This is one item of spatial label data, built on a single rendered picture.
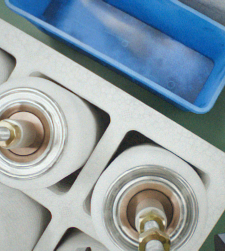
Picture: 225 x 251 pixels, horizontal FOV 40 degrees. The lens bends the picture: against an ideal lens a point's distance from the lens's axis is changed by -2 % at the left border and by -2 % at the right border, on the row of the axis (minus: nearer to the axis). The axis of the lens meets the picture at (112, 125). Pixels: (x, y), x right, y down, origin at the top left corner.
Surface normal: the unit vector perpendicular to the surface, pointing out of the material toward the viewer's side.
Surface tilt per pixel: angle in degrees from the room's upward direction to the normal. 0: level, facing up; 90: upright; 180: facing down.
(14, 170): 4
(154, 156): 43
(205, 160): 0
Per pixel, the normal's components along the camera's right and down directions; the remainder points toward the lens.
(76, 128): 0.61, -0.06
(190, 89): -0.08, -0.01
